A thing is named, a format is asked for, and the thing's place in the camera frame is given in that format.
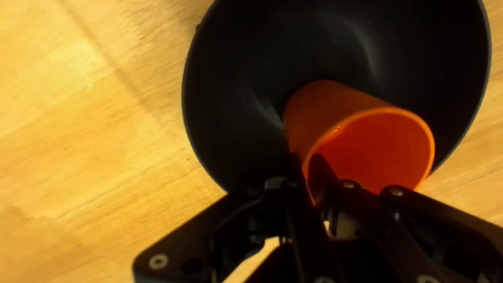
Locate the black bowl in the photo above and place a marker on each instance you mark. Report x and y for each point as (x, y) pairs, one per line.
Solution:
(249, 57)

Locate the orange plastic cup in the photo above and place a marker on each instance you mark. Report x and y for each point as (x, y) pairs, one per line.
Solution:
(361, 137)

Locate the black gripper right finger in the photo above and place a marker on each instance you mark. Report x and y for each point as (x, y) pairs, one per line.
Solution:
(402, 236)

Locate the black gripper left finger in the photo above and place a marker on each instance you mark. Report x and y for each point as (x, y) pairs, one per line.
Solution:
(213, 244)

